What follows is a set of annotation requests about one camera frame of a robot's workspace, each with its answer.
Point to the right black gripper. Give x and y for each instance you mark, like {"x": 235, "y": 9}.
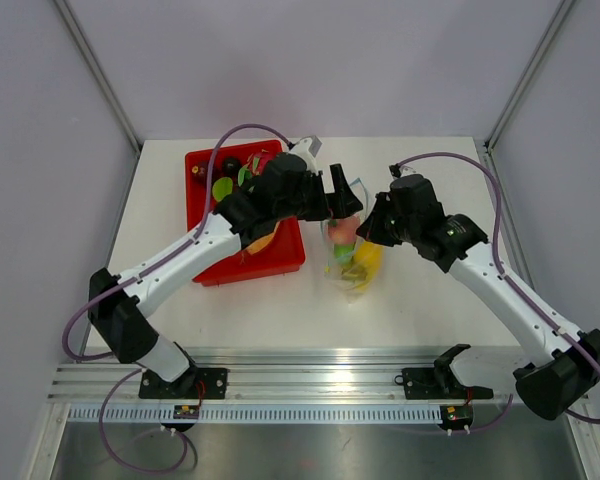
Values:
{"x": 372, "y": 227}

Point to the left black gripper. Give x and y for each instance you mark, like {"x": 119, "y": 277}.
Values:
{"x": 338, "y": 204}

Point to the yellow lemon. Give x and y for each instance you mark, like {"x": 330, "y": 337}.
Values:
{"x": 369, "y": 256}

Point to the pink peach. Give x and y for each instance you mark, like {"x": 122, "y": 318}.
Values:
{"x": 343, "y": 231}

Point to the yellow banana bunch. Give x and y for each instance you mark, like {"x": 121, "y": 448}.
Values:
{"x": 353, "y": 278}

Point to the green cucumber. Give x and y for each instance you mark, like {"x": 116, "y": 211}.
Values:
{"x": 343, "y": 253}

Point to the clear zip top bag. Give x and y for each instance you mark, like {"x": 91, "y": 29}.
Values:
{"x": 332, "y": 268}

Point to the green star fruit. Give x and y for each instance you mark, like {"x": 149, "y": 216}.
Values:
{"x": 222, "y": 188}

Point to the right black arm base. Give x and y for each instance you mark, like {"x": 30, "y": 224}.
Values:
{"x": 437, "y": 381}

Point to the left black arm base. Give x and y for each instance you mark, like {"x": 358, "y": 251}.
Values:
{"x": 208, "y": 384}

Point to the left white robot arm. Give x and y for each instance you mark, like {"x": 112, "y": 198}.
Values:
{"x": 120, "y": 305}

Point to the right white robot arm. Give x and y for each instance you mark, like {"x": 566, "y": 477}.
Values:
{"x": 563, "y": 360}

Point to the red plastic tray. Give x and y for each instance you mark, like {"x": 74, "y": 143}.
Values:
{"x": 286, "y": 252}

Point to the pink dragon fruit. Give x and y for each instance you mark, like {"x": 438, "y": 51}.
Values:
{"x": 256, "y": 162}

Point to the dark grapes bunch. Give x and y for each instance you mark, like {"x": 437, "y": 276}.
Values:
{"x": 240, "y": 186}

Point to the dark red apple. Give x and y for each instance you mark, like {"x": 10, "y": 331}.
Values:
{"x": 199, "y": 171}

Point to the right small circuit board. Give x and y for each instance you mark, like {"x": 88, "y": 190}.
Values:
{"x": 459, "y": 414}

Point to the small circuit board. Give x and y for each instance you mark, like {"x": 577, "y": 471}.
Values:
{"x": 459, "y": 414}
{"x": 186, "y": 412}

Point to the left small circuit board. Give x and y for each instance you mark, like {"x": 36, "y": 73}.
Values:
{"x": 186, "y": 412}

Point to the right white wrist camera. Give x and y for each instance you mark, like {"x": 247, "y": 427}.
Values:
{"x": 398, "y": 170}

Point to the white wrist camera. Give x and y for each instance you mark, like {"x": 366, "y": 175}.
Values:
{"x": 398, "y": 170}
{"x": 307, "y": 148}

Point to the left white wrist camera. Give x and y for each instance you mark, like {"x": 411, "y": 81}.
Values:
{"x": 307, "y": 148}

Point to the aluminium rail front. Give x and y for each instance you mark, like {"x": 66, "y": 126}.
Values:
{"x": 265, "y": 376}

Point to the right aluminium frame post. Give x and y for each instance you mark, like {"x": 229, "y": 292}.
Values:
{"x": 531, "y": 71}

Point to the aluminium frame post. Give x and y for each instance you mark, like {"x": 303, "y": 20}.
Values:
{"x": 85, "y": 49}
{"x": 531, "y": 71}

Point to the left aluminium frame post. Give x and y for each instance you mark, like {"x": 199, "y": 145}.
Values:
{"x": 85, "y": 49}

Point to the white slotted cable duct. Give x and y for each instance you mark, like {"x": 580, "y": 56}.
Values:
{"x": 400, "y": 414}

